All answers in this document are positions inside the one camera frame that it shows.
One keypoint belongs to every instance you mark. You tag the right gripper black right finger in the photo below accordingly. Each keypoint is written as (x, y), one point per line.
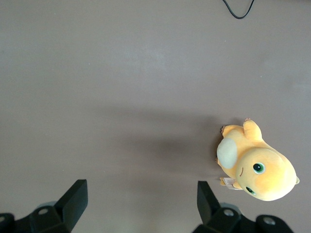
(213, 218)

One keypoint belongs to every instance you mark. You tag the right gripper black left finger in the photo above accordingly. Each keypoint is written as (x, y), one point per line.
(65, 213)

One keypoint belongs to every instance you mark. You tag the yellow plush toy animal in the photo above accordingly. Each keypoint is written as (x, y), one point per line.
(267, 170)

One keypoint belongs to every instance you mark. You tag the white paper plush tag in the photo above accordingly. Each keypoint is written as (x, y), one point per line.
(228, 182)

